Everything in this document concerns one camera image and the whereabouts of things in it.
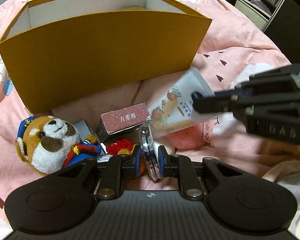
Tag white printed carton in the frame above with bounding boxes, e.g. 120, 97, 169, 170
148, 67, 215, 136

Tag wardrobe shelf unit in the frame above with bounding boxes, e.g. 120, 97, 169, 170
227, 0, 300, 63

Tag white storage bin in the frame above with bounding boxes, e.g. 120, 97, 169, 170
235, 0, 271, 30

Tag red yellow crochet flower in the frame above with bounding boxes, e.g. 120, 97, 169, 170
106, 138, 136, 156

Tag sailor dog plush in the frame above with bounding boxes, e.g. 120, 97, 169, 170
15, 116, 104, 175

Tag maroon small carton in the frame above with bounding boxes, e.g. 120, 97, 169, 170
96, 102, 151, 142

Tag orange cardboard storage box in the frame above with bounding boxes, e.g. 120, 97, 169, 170
0, 0, 211, 114

